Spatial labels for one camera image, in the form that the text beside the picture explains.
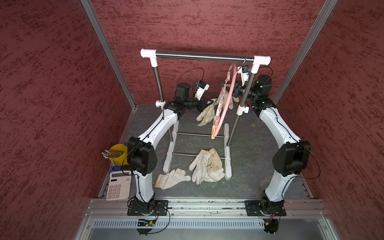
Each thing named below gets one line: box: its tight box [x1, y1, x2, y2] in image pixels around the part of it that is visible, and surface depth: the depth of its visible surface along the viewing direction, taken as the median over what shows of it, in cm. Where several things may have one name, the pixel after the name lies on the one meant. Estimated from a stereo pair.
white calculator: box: [106, 170, 132, 201], surface depth 81 cm
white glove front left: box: [154, 168, 191, 190], surface depth 85 cm
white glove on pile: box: [189, 149, 214, 185], surface depth 85 cm
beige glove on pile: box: [207, 148, 223, 173], surface depth 88 cm
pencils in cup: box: [101, 149, 125, 159], surface depth 77 cm
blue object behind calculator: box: [108, 166, 122, 172], surface depth 85 cm
